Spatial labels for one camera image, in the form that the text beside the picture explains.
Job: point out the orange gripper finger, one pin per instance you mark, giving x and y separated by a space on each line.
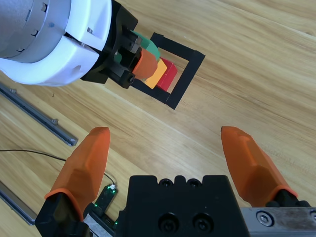
251 168
146 65
81 172

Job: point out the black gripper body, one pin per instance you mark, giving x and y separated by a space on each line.
116 37

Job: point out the yellow wooden cube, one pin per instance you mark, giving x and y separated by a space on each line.
156 76

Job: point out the green wooden cube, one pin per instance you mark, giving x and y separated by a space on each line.
149 44

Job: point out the red wooden cube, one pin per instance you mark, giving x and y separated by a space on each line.
169 75

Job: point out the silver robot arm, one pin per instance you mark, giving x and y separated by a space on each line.
37 29

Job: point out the green lit circuit board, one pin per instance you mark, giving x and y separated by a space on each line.
106 197

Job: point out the black tape square outline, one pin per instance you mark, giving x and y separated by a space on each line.
190 71

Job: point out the aluminium rail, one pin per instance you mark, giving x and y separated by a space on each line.
37 115
17 204

